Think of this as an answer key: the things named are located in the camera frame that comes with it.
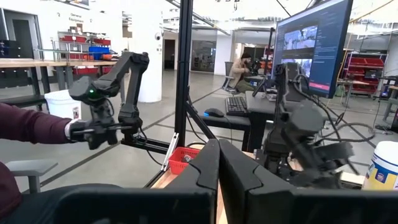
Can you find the dark door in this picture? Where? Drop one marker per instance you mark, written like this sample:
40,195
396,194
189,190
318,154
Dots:
23,37

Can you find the white waste bin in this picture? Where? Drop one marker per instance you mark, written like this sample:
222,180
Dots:
62,105

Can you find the black monitor blue screen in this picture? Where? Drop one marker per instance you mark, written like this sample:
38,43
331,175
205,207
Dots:
326,46

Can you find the red bin shelving rack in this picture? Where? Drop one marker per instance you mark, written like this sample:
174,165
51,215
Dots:
363,62

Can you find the black computer mouse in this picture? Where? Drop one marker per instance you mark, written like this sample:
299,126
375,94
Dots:
214,112

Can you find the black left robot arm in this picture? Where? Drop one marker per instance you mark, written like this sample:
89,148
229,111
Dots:
286,93

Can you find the black keyboard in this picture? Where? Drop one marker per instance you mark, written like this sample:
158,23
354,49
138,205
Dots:
236,106

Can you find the person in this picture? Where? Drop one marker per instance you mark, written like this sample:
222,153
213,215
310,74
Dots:
31,124
241,74

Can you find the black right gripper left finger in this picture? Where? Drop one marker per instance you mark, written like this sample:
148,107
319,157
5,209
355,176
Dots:
192,193

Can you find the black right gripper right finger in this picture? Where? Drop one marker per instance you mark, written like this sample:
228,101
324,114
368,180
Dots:
255,193

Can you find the wooden top workbench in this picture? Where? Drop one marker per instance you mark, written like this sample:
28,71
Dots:
31,63

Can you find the grey stool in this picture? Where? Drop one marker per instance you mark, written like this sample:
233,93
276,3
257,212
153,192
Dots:
31,166

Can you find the blue storage bin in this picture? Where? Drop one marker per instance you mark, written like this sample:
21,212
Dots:
99,52

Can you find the grey desk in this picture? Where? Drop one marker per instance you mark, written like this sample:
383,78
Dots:
261,107

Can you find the shelf with red bins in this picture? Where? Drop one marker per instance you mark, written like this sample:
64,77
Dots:
77,39

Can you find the white pillar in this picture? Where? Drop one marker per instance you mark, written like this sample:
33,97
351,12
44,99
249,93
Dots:
146,56

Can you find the red plastic basket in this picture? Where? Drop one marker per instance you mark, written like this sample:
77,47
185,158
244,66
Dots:
177,166

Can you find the grey office chair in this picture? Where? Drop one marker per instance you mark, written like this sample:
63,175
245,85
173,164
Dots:
227,74

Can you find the grey bench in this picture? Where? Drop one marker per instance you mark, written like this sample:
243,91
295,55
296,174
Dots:
21,101

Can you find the white security camera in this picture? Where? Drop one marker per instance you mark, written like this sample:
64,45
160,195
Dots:
158,36

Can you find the Lysol wipes canister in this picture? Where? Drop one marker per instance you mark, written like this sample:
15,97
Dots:
384,168

